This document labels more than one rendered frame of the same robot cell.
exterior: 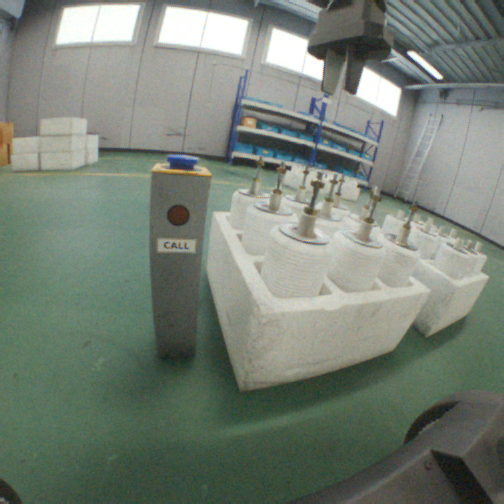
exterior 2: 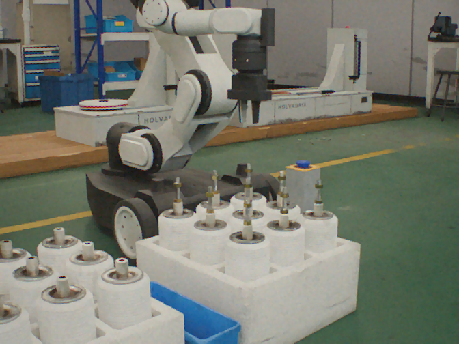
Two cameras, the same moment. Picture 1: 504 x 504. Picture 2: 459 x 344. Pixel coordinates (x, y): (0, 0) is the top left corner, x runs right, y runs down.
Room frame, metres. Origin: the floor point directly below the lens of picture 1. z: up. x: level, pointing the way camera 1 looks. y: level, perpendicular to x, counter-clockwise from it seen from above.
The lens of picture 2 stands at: (1.67, -0.64, 0.65)
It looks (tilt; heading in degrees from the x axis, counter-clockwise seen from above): 13 degrees down; 159
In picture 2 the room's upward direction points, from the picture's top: straight up
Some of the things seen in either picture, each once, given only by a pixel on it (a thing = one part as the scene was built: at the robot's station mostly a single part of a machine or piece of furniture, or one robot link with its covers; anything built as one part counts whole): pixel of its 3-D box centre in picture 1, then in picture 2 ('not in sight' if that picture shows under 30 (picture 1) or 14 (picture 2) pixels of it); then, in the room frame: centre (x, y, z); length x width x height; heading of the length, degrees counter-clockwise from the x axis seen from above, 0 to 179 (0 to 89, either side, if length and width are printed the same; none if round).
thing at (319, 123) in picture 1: (311, 135); not in sight; (5.55, -0.83, 0.97); 3.68 x 0.64 x 1.94; 110
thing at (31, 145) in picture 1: (35, 144); not in sight; (1.86, 2.64, 0.27); 0.39 x 0.39 x 0.18; 22
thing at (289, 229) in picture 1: (304, 233); (248, 196); (0.31, -0.07, 0.25); 0.08 x 0.08 x 0.01
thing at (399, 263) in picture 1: (383, 280); (179, 249); (0.40, -0.29, 0.16); 0.10 x 0.10 x 0.18
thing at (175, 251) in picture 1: (175, 275); (301, 220); (0.28, 0.11, 0.16); 0.07 x 0.07 x 0.31; 22
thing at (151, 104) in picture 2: not in sight; (129, 76); (-1.98, 0.06, 0.45); 0.82 x 0.57 x 0.74; 110
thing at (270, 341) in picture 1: (304, 280); (247, 277); (0.46, -0.13, 0.09); 0.39 x 0.39 x 0.18; 22
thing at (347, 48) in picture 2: not in sight; (290, 69); (-2.48, 1.46, 0.45); 1.51 x 0.57 x 0.74; 110
